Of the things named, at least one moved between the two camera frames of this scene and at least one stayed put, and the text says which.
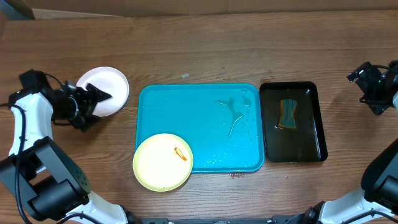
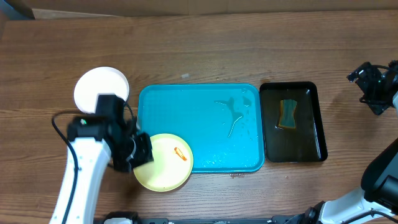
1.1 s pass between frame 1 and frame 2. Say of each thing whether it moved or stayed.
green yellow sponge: stayed
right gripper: stayed
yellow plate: stayed
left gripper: moved
